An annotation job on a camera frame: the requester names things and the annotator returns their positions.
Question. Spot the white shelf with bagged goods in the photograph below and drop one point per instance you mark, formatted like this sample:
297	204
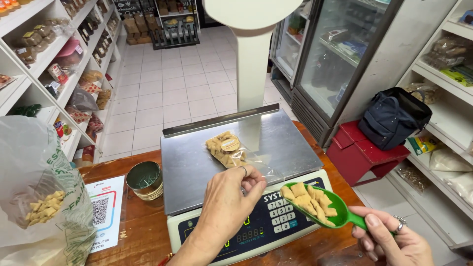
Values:
451	111

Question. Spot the white shelf with packaged goods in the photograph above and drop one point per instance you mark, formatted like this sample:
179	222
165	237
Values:
55	62

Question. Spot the small clear bag of crackers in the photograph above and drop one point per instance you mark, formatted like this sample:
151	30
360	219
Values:
226	149

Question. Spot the large green-printed plastic bag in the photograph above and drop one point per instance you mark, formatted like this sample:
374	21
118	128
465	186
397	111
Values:
33	166

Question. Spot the white printed paper sheet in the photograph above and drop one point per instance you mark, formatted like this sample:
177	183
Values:
105	214

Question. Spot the heap of square crackers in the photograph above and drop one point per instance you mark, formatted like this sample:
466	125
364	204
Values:
308	203

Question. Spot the white display refrigerator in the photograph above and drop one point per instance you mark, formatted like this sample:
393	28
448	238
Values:
286	44

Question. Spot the glass door refrigerator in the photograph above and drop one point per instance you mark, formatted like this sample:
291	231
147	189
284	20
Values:
332	66

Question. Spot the row of brown paper bags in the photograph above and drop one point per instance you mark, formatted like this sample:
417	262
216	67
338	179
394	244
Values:
136	27

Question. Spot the dark blue bag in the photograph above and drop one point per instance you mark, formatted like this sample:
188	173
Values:
391	118

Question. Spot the black display rack with baskets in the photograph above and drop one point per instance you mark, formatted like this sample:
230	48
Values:
173	33

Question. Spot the white digital weighing scale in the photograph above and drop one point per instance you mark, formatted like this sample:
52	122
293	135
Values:
207	173

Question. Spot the person's left hand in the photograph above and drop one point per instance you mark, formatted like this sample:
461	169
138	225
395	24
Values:
221	203

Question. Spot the red step stool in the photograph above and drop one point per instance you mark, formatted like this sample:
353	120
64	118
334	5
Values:
354	155

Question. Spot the person's left fingers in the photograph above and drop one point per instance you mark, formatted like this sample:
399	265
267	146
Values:
255	186

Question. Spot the round metal tin can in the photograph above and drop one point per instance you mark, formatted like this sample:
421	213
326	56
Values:
146	184

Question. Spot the green plastic scoop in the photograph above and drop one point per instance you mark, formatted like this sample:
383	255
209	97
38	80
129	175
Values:
342	212

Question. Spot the person's right hand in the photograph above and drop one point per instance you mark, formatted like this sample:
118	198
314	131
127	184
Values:
399	247

